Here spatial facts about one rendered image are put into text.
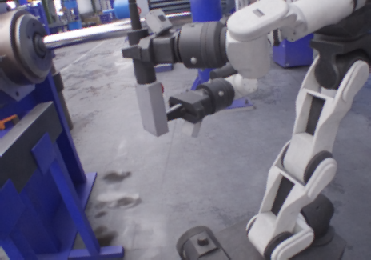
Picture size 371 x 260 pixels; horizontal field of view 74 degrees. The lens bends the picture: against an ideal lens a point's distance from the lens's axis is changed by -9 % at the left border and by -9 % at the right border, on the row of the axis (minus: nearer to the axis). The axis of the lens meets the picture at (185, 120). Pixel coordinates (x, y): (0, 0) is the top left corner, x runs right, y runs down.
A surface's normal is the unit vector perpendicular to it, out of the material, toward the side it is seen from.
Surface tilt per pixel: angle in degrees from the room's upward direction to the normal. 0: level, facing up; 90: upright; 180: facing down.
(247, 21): 31
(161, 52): 90
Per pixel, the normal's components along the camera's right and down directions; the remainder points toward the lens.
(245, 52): -0.25, 0.84
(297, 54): 0.05, 0.43
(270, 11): -0.30, -0.54
